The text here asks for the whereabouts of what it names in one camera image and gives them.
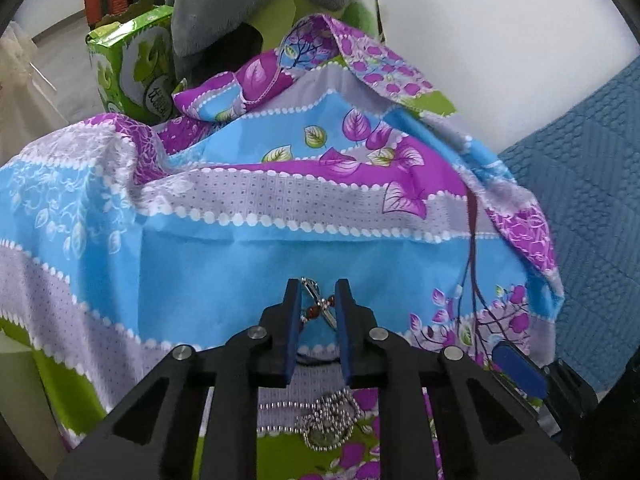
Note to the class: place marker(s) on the green printed carton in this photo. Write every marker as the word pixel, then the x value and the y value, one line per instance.
pixel 132 65

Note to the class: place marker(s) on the printed panel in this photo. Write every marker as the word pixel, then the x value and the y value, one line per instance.
pixel 378 0

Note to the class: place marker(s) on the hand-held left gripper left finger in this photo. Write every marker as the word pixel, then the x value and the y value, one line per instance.
pixel 293 340

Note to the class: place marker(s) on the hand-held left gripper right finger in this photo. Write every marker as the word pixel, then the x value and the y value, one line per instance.
pixel 345 340

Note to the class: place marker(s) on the cream quilted furniture cover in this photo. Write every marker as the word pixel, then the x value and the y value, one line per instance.
pixel 25 90

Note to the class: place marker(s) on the floral purple blue cloth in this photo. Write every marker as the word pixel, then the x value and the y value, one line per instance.
pixel 280 210

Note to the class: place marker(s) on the green and white cardboard box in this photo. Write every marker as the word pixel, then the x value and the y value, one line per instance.
pixel 15 370

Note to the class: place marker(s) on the blue quilted chair back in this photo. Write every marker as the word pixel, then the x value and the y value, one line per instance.
pixel 590 200

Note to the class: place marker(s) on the pile of clothes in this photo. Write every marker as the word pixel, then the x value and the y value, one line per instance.
pixel 260 0

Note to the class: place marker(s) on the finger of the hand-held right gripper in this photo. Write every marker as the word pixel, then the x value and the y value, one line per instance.
pixel 520 370

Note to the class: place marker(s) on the lime green cushion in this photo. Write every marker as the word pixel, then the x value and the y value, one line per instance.
pixel 300 15

